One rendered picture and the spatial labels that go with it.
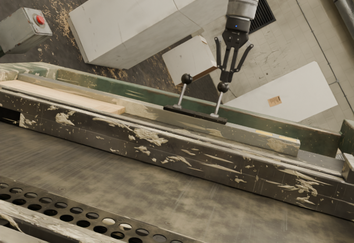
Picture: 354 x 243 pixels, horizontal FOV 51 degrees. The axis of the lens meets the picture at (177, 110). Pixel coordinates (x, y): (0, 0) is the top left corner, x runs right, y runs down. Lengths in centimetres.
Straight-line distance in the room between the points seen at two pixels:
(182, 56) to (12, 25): 476
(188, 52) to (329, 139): 495
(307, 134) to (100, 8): 283
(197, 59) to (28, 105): 531
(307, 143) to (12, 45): 118
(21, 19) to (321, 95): 372
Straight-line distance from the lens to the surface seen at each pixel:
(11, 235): 38
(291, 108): 467
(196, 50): 612
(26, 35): 158
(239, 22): 116
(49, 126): 87
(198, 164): 76
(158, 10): 352
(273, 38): 921
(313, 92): 467
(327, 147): 137
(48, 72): 152
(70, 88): 127
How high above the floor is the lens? 170
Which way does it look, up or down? 17 degrees down
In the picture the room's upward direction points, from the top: 64 degrees clockwise
